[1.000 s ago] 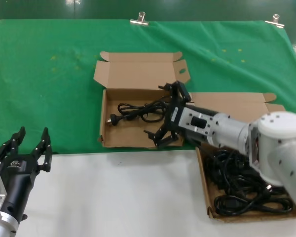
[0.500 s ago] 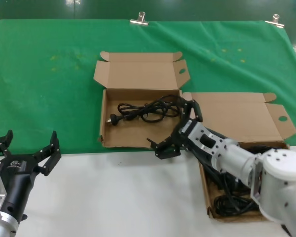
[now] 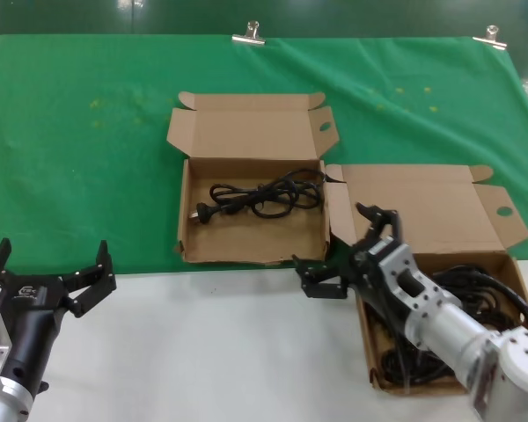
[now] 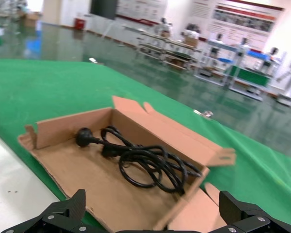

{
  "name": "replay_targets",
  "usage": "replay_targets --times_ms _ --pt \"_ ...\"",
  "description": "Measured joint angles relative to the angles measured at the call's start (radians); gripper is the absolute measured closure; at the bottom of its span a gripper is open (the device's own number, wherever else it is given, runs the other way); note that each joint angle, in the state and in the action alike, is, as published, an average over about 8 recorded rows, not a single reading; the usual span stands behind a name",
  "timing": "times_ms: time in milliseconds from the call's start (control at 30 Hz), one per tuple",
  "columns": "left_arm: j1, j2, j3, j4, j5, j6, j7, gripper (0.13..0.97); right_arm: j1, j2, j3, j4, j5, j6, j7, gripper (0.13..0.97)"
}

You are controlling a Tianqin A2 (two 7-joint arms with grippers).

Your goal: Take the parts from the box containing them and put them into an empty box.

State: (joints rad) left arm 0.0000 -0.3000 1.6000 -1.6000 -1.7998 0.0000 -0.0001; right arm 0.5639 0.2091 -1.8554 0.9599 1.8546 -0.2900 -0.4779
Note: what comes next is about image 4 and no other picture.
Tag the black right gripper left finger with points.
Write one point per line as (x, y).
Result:
(63, 216)

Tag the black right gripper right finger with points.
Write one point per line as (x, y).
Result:
(240, 216)

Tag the open brown cardboard box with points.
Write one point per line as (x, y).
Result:
(198, 213)
(99, 174)

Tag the silver metal binder clip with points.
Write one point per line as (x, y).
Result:
(204, 113)
(93, 59)

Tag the green table cloth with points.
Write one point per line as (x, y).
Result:
(51, 92)

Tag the workbench rack with green panel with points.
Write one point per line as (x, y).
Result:
(249, 75)

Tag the metal workbench rack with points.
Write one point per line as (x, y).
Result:
(169, 52)

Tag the red container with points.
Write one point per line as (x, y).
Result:
(80, 23)

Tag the brown cardboard carton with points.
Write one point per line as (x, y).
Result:
(30, 20)

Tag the dark doorway panel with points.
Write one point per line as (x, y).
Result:
(104, 8)

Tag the large wall display board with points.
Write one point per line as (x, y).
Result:
(245, 20)

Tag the white wall notice board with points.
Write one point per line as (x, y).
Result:
(140, 11)

